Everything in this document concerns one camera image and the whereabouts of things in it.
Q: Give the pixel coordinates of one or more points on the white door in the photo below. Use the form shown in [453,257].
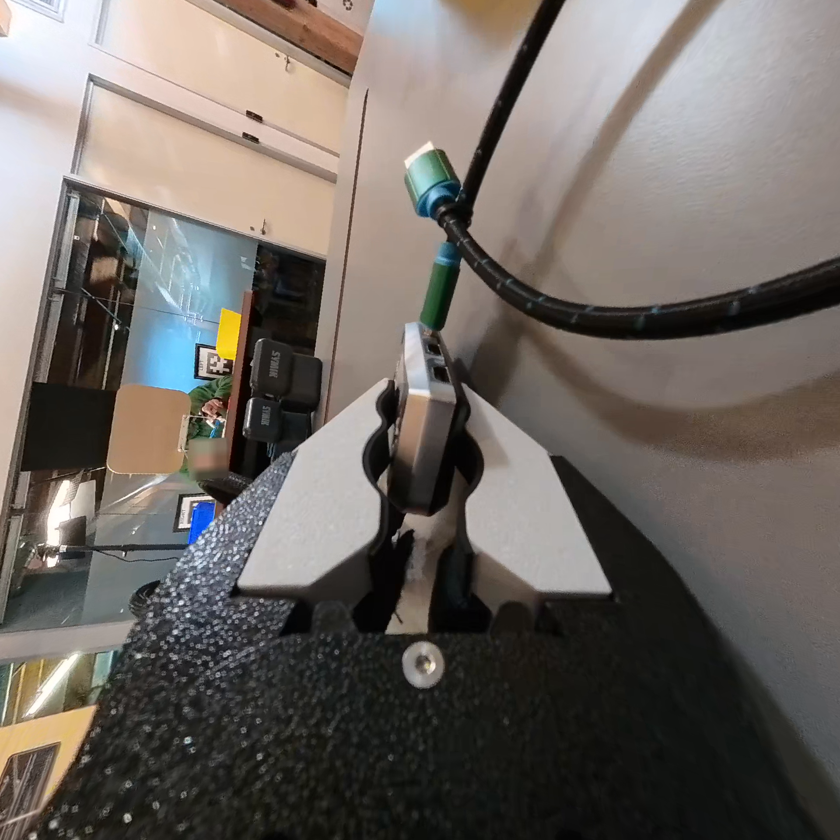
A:
[229,46]
[210,170]

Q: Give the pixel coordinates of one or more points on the tan rounded board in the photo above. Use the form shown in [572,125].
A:
[144,426]

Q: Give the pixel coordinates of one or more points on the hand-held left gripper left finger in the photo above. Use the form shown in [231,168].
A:
[315,512]

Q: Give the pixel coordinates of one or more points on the silver multiport adapter hub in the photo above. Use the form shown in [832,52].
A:
[420,446]

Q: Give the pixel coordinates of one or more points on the framed printed tag sign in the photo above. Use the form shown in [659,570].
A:
[182,512]
[213,362]

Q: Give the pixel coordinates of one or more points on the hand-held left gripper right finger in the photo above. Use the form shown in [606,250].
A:
[531,525]

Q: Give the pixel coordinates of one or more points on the wooden post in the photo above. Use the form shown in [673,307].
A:
[308,33]

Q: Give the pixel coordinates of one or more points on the clear acrylic stand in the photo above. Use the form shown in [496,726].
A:
[182,433]

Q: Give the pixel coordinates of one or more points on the black stand pole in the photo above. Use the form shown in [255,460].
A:
[118,547]

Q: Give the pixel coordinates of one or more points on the black hard case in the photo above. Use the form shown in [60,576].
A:
[272,367]
[262,418]

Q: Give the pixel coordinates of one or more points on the black rectangular panel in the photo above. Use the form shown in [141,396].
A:
[65,426]

